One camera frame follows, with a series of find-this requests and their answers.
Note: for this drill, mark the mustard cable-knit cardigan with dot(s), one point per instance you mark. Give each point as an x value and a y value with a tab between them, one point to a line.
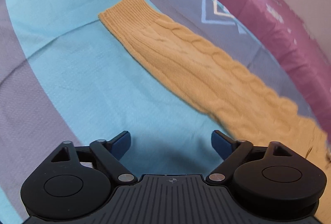
211	81

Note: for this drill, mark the blue grey patterned bedsheet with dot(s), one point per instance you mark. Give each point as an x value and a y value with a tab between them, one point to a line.
65	77

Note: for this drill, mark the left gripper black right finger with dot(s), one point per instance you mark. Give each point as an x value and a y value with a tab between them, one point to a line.
232	152

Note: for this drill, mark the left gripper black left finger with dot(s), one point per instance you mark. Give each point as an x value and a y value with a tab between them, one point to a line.
107	156

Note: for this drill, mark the purple floral quilt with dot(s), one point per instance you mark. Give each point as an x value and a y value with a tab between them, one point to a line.
283	33

